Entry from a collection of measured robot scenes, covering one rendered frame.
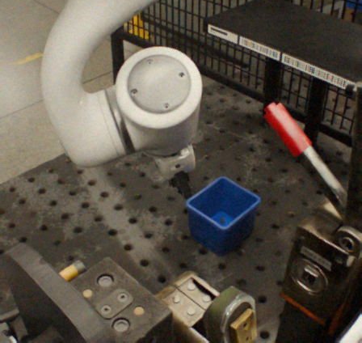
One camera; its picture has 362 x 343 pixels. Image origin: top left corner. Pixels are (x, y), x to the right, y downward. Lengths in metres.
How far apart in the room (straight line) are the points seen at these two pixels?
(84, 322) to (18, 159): 2.12
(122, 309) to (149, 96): 0.21
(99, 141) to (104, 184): 0.57
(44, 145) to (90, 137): 1.93
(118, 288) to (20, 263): 0.09
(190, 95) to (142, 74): 0.05
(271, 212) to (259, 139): 0.25
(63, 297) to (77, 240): 0.69
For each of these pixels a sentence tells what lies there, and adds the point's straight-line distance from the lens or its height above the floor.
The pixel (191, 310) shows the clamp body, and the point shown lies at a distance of 0.39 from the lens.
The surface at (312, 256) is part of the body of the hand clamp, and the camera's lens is 0.51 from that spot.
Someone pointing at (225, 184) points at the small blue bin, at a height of 0.78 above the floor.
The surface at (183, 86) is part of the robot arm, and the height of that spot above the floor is 1.16.
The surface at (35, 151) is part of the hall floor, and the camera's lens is 2.39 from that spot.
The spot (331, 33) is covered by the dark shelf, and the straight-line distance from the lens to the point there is 0.96.
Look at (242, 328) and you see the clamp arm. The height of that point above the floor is 1.09.
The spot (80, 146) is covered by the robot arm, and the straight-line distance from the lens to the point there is 0.49.
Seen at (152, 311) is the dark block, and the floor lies 1.12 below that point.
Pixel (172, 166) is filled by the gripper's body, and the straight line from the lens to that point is 0.63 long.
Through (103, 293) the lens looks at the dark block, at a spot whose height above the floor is 1.12.
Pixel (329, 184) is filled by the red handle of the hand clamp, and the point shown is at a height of 1.10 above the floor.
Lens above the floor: 1.40
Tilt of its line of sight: 38 degrees down
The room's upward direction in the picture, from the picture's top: straight up
